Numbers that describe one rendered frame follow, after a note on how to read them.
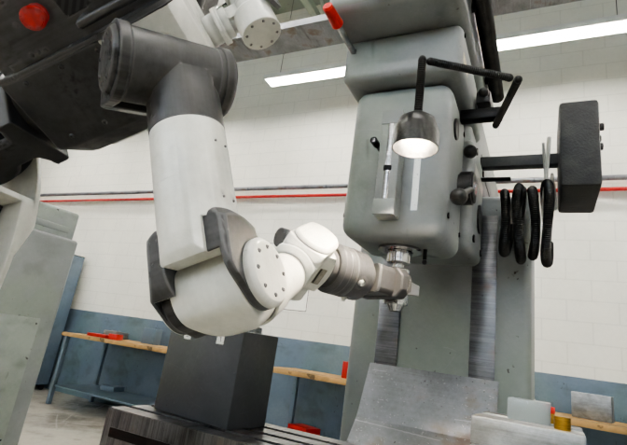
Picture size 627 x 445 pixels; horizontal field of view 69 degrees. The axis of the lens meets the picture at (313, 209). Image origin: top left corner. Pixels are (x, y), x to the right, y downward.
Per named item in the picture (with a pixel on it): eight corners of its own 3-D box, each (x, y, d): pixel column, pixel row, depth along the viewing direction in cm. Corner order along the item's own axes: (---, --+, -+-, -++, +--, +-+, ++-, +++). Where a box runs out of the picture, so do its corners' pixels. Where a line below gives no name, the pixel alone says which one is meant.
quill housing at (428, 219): (445, 237, 79) (454, 76, 88) (335, 235, 88) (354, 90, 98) (462, 262, 95) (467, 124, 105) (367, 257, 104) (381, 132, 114)
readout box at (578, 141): (608, 184, 97) (604, 97, 104) (560, 185, 101) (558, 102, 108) (599, 214, 114) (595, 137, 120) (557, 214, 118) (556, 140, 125)
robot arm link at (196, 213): (236, 298, 41) (206, 97, 50) (128, 334, 46) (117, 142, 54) (294, 308, 51) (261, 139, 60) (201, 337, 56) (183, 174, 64)
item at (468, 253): (472, 248, 95) (477, 135, 103) (361, 245, 106) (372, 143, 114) (482, 268, 111) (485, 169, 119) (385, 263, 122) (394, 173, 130)
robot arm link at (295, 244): (344, 240, 77) (321, 258, 64) (315, 281, 79) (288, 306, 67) (313, 217, 78) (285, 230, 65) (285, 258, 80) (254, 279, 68)
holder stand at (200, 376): (226, 430, 88) (244, 324, 94) (152, 409, 100) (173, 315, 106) (265, 427, 98) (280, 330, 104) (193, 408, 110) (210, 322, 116)
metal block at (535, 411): (550, 446, 69) (550, 403, 70) (507, 438, 72) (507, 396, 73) (550, 443, 73) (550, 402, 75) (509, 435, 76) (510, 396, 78)
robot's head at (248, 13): (224, 35, 72) (274, 9, 72) (204, -7, 76) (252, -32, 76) (239, 62, 78) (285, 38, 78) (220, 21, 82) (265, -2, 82)
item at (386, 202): (393, 214, 80) (402, 107, 86) (371, 214, 82) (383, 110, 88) (398, 220, 84) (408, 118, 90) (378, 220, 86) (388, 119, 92)
